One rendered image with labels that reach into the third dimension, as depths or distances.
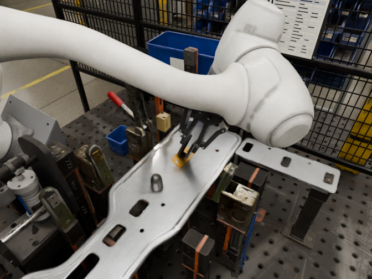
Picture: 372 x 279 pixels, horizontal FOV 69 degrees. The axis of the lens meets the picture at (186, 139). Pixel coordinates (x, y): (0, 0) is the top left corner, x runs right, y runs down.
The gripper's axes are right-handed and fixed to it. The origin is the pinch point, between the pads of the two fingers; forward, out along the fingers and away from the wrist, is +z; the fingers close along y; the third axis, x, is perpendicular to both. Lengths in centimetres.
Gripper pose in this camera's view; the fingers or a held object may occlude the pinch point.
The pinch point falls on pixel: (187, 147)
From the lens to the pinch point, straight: 76.9
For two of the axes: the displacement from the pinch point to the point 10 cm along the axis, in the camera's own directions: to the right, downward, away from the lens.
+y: 7.9, 6.0, -1.6
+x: 5.0, -4.7, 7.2
